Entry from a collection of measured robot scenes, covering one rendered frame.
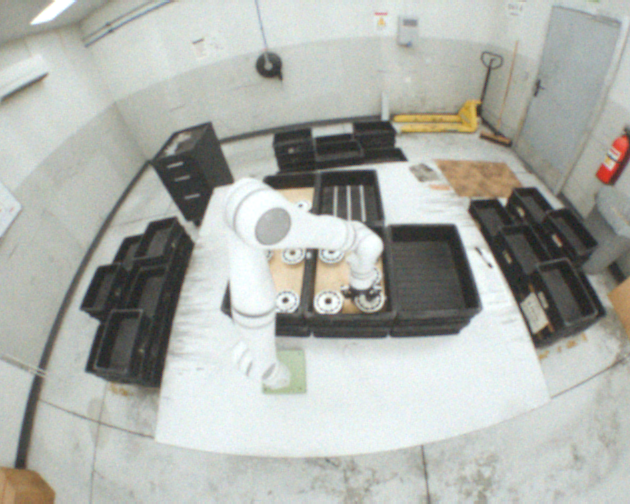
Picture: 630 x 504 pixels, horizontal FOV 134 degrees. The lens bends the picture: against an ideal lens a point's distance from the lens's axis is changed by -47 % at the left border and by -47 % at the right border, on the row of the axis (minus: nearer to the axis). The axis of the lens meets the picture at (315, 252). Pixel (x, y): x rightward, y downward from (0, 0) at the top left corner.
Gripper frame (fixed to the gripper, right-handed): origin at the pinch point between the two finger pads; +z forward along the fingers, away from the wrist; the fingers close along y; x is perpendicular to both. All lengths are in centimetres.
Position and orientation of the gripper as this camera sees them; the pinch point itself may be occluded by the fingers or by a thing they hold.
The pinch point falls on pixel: (360, 300)
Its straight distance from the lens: 89.1
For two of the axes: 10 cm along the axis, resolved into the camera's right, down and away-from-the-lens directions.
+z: 1.3, 6.2, 7.8
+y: 9.9, -0.2, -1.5
